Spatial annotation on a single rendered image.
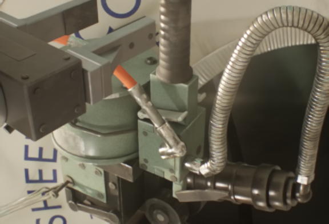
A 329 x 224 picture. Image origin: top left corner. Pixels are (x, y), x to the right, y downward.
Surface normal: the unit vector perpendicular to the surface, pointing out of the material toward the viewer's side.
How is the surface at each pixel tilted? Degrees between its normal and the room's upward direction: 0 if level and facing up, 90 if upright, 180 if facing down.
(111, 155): 95
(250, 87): 93
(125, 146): 108
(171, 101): 58
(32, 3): 90
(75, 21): 129
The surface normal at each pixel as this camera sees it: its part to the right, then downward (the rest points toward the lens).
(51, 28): 0.76, 0.36
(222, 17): 0.05, 0.49
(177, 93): -0.51, 0.47
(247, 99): -0.28, -0.83
